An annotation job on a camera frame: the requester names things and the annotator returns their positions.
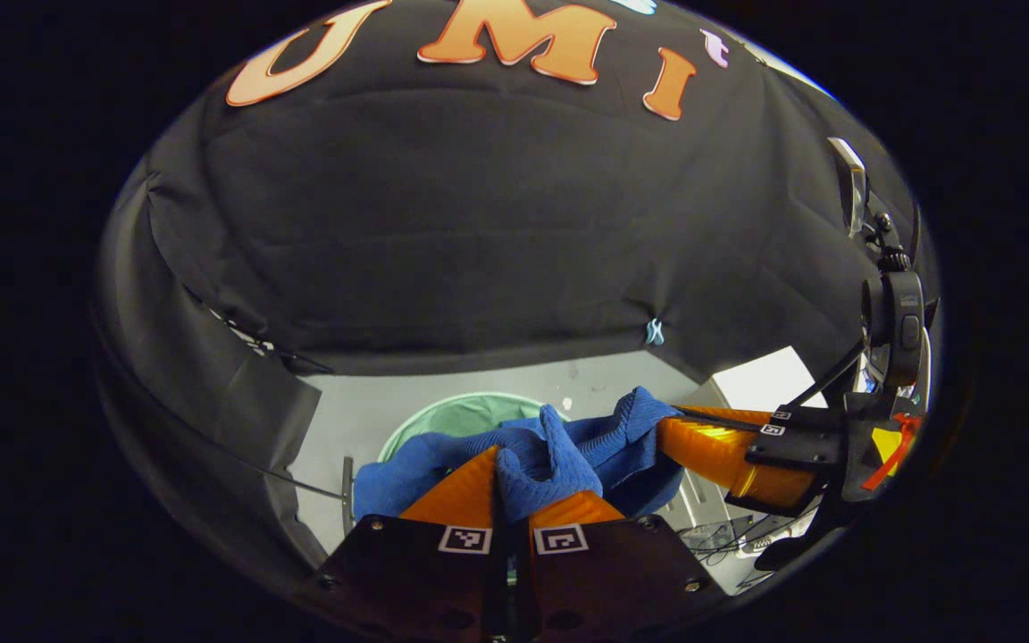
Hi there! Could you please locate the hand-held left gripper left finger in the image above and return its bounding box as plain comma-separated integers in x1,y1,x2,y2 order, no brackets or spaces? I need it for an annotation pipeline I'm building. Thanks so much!
312,445,512,643

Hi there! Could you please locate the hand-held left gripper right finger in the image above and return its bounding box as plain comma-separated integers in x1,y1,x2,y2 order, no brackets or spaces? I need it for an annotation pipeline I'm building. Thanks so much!
513,489,732,643

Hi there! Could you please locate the blue corduroy jacket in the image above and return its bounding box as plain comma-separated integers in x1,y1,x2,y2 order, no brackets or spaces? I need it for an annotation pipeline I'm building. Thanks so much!
352,385,686,525

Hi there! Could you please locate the green laundry hamper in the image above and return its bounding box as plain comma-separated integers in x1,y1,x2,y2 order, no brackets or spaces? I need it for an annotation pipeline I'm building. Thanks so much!
377,391,574,466

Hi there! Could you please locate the white table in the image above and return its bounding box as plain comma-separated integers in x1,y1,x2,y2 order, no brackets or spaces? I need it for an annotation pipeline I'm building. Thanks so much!
682,346,830,413

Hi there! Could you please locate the grey metal bar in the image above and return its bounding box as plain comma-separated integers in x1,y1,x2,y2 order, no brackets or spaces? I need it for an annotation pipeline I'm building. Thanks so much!
339,455,357,539

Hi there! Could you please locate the black backdrop cloth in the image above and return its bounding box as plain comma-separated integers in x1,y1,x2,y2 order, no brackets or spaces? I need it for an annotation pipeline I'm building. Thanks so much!
95,0,935,590

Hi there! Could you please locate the tangle of floor cables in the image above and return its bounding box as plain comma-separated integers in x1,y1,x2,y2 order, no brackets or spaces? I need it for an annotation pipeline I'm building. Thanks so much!
677,514,806,590

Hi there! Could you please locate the thin black cable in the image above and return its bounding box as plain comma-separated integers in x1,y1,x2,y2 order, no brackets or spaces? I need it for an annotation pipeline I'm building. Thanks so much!
135,380,347,501

